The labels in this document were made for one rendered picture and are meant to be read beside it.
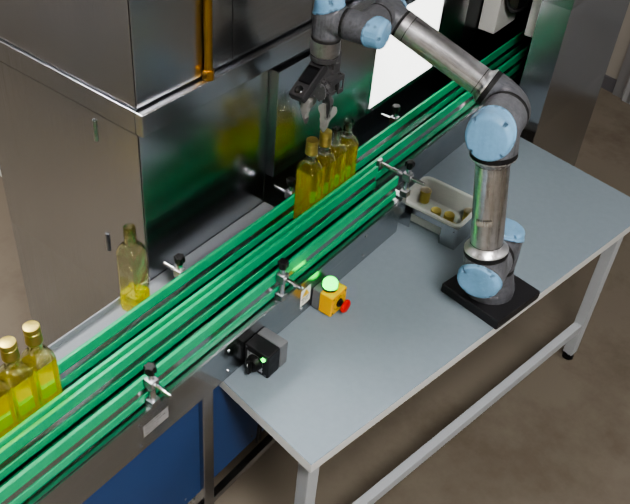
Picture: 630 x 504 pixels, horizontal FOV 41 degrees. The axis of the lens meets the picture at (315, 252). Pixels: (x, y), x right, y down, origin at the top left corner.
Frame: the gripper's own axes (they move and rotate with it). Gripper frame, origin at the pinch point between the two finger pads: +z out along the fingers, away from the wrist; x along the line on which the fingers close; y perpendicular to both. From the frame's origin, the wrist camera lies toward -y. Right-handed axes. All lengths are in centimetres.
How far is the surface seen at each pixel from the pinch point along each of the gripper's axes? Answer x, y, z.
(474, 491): -69, 15, 120
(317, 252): -13.9, -12.2, 29.1
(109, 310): 13, -62, 33
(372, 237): -15.8, 13.5, 38.4
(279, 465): -13, -20, 121
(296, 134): 11.8, 8.8, 12.6
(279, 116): 11.7, 0.3, 2.8
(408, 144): -4, 49, 28
